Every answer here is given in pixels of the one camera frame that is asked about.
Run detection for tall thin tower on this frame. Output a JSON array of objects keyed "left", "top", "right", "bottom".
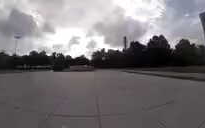
[{"left": 123, "top": 35, "right": 128, "bottom": 52}]

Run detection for grey concrete paved ground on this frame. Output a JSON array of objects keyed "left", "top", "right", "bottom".
[{"left": 0, "top": 68, "right": 205, "bottom": 128}]

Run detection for row of dark trees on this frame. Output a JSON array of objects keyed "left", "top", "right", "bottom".
[{"left": 0, "top": 34, "right": 205, "bottom": 72}]

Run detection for grass strip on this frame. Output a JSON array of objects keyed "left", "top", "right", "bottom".
[{"left": 121, "top": 65, "right": 205, "bottom": 84}]

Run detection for floodlight mast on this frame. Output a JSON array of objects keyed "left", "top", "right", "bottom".
[{"left": 13, "top": 35, "right": 22, "bottom": 56}]

